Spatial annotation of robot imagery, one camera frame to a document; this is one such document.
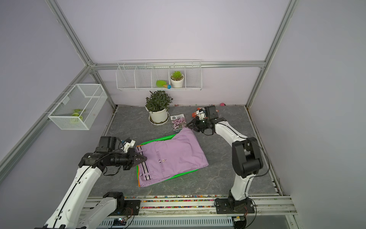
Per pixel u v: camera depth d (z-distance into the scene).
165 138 0.90
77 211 0.42
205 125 0.78
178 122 1.09
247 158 0.49
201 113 0.86
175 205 0.76
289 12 0.71
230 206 0.66
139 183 0.69
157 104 0.97
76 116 0.74
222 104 1.24
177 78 0.91
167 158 0.79
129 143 0.71
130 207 0.72
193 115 1.15
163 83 1.00
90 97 0.88
